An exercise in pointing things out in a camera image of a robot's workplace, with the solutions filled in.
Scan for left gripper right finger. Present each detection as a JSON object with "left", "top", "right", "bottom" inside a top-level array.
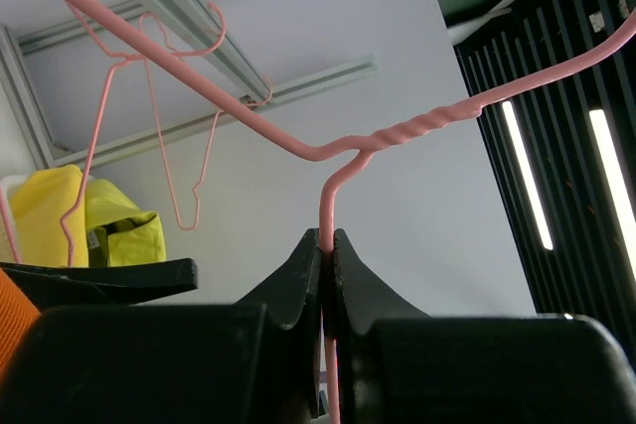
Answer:
[{"left": 333, "top": 230, "right": 635, "bottom": 423}]

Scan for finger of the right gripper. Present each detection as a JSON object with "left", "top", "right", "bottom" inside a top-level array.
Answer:
[{"left": 1, "top": 258, "right": 198, "bottom": 310}]

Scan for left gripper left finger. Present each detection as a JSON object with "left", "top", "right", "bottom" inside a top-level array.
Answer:
[{"left": 1, "top": 229, "right": 321, "bottom": 423}]

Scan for orange trousers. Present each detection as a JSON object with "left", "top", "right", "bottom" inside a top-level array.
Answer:
[{"left": 0, "top": 271, "right": 40, "bottom": 376}]

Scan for yellow trousers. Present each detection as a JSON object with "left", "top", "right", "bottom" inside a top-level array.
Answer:
[{"left": 9, "top": 165, "right": 82, "bottom": 268}]

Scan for pink hanger of green trousers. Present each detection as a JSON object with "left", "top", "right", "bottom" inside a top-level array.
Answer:
[{"left": 59, "top": 3, "right": 222, "bottom": 268}]

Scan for pink hanger with orange trousers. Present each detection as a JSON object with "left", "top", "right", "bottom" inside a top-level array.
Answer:
[{"left": 66, "top": 0, "right": 635, "bottom": 423}]

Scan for olive green trousers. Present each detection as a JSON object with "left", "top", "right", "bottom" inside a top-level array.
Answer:
[{"left": 84, "top": 179, "right": 167, "bottom": 268}]

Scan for white plastic basket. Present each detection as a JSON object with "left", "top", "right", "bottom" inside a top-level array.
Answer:
[{"left": 1, "top": 175, "right": 27, "bottom": 263}]

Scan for ceiling strip lights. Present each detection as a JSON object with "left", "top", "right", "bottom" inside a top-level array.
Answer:
[{"left": 500, "top": 99, "right": 636, "bottom": 284}]

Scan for right aluminium frame struts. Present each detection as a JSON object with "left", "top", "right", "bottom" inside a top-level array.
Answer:
[{"left": 0, "top": 0, "right": 379, "bottom": 170}]

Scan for aluminium hanging rail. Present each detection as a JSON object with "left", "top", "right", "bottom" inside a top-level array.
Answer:
[{"left": 136, "top": 0, "right": 270, "bottom": 100}]

